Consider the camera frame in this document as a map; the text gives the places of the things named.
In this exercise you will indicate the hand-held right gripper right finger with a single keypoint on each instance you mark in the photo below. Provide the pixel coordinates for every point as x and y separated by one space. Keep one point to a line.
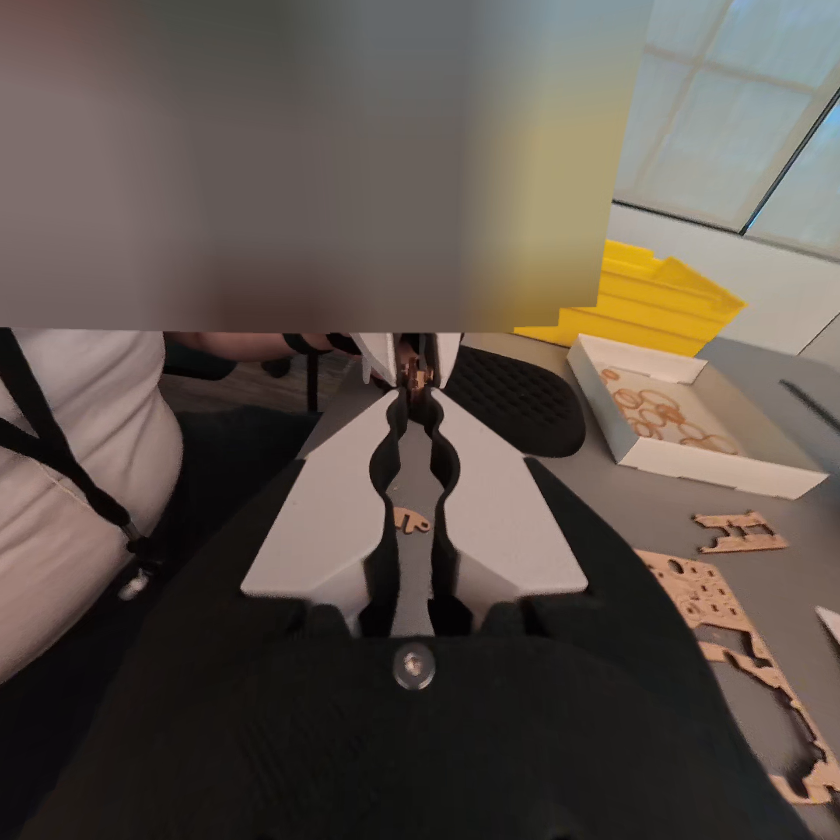
512 525

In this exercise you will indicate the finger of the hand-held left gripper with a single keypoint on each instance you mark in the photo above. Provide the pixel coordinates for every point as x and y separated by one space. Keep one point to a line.
446 354
377 354

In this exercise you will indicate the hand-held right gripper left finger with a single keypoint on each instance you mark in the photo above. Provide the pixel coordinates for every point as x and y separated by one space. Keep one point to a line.
315 525

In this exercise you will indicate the small wooden model assembly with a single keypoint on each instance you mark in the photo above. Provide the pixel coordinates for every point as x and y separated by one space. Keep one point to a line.
415 387

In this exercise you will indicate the small notched wooden part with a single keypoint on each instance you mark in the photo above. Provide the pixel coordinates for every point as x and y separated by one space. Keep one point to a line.
410 518

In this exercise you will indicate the wooden parts sheet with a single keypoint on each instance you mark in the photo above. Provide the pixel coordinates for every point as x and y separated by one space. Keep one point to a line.
669 571

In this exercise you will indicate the black mesh wrist rest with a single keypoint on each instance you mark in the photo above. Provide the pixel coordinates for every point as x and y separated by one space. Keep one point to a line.
518 400

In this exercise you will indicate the pile of tan rubber bands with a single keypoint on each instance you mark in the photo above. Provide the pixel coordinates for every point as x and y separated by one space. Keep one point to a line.
656 413

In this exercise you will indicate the white cardboard tray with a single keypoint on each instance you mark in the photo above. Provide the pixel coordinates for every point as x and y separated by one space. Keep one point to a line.
709 472

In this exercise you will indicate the stack of yellow plastic bins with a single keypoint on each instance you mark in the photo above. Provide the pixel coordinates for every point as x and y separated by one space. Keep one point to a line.
656 308

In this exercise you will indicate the black flat strip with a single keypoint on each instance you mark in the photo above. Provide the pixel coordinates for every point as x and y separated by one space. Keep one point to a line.
810 407

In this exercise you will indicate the instruction booklet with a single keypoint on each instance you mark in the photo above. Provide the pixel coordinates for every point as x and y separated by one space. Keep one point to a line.
832 623

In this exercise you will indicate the frosted glass window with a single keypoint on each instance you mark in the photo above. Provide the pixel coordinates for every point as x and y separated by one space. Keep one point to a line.
722 131

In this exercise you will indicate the long wooden frame scrap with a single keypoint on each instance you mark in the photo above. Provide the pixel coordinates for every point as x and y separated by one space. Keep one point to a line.
754 543

